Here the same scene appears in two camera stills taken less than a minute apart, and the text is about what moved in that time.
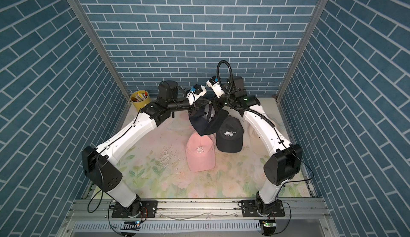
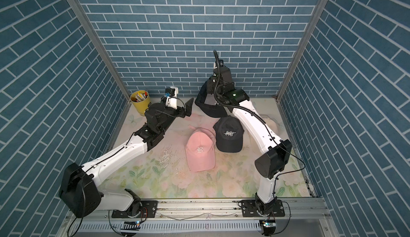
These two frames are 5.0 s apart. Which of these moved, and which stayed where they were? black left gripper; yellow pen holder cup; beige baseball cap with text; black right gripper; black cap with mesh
Moved: black left gripper; beige baseball cap with text; black right gripper
Stayed: yellow pen holder cup; black cap with mesh
